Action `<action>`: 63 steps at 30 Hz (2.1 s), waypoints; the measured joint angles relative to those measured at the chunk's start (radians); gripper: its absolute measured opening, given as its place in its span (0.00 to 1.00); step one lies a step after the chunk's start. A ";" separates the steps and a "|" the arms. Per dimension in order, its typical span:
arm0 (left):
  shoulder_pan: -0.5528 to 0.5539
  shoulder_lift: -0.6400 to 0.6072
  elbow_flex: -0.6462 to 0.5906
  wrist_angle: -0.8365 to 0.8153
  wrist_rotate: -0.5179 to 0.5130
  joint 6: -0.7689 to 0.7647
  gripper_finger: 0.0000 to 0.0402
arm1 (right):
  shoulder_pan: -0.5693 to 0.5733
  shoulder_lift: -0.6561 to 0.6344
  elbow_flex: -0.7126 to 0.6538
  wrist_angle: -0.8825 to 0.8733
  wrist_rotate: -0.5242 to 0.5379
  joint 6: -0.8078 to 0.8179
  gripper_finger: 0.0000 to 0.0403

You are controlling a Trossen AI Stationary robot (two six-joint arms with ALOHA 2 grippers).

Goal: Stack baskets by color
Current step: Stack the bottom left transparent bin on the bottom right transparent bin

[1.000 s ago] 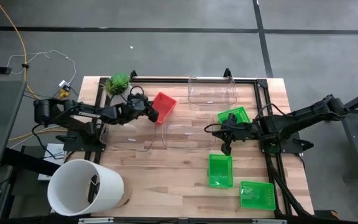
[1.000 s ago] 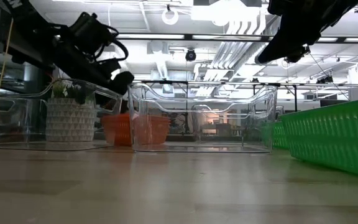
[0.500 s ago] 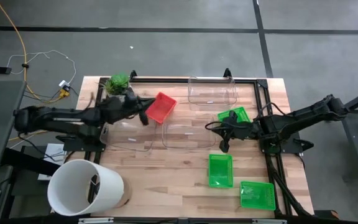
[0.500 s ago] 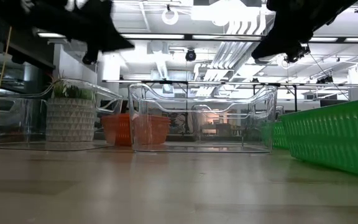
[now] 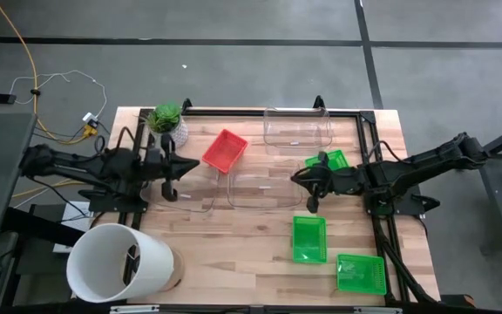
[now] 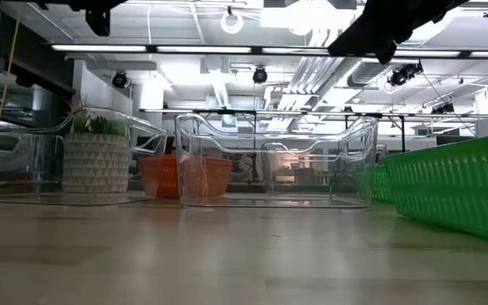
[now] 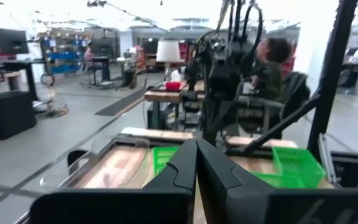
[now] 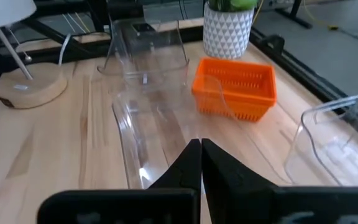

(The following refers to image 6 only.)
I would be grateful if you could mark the clear plastic storage bin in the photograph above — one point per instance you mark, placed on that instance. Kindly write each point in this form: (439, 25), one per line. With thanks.
(303, 152)
(278, 186)
(36, 169)

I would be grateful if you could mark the green plastic basket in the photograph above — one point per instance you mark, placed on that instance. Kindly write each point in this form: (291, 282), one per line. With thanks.
(460, 190)
(381, 184)

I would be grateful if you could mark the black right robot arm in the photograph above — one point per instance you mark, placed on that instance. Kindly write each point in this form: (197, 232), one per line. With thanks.
(375, 29)

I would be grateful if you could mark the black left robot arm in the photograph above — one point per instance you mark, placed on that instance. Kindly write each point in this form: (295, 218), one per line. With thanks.
(98, 21)

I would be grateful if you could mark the orange plastic basket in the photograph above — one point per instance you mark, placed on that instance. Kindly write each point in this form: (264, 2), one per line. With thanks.
(159, 182)

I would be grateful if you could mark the white patterned potted plant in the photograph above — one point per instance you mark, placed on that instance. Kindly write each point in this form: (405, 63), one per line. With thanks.
(95, 165)

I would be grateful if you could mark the dark computer monitor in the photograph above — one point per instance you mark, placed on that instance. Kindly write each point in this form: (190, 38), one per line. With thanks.
(456, 140)

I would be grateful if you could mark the black mounted camera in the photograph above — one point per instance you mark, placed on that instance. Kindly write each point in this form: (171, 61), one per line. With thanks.
(119, 79)
(443, 109)
(259, 75)
(400, 76)

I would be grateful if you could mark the black aluminium rig frame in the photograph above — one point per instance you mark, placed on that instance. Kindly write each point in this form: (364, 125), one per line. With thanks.
(269, 50)

